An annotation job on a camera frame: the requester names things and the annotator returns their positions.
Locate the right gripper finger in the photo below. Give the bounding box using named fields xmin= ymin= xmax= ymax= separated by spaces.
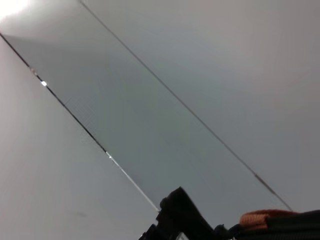
xmin=139 ymin=186 xmax=220 ymax=240

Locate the black bag with orange handles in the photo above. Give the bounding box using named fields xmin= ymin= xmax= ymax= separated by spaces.
xmin=214 ymin=209 xmax=320 ymax=240

